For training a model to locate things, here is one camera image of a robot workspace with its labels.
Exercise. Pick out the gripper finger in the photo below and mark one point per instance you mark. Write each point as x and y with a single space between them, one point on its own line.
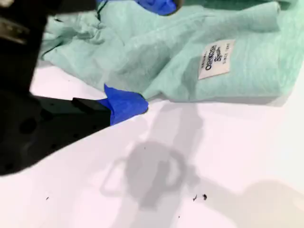
59 123
159 6

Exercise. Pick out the pale green T-shirt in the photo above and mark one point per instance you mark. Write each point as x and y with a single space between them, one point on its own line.
166 59

